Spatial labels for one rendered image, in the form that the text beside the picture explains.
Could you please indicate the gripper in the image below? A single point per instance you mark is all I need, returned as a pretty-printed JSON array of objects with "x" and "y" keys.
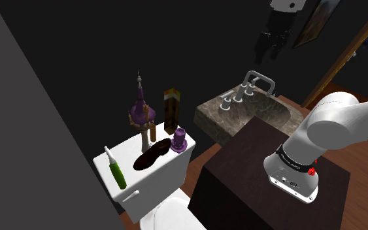
[{"x": 279, "y": 22}]

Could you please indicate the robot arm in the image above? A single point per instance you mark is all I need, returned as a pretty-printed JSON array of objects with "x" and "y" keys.
[{"x": 301, "y": 149}]

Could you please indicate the wooden door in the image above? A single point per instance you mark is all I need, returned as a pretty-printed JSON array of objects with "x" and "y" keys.
[{"x": 339, "y": 60}]

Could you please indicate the marble sink with faucet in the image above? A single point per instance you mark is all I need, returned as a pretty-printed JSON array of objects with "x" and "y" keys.
[{"x": 234, "y": 114}]

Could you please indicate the brown block torch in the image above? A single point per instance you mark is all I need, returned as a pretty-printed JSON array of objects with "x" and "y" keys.
[{"x": 172, "y": 111}]

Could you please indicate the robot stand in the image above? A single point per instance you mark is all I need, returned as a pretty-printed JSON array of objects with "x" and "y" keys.
[{"x": 234, "y": 165}]

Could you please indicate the purple top hat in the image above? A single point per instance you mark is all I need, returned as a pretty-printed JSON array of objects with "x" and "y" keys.
[{"x": 179, "y": 140}]

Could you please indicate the purple tower figure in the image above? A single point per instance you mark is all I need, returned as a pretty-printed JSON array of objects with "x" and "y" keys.
[{"x": 140, "y": 111}]

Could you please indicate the small brown cylinder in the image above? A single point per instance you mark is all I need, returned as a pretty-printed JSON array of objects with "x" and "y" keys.
[{"x": 153, "y": 133}]

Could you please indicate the dark brown shoe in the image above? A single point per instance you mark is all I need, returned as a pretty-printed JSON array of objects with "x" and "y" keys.
[{"x": 148, "y": 157}]

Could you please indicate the white toilet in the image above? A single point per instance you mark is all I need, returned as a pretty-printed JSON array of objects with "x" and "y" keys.
[{"x": 167, "y": 178}]

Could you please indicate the green and white electric toothbrush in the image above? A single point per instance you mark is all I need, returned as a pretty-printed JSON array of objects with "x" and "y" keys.
[{"x": 118, "y": 173}]

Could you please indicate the framed wall painting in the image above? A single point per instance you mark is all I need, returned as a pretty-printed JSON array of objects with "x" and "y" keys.
[{"x": 317, "y": 22}]

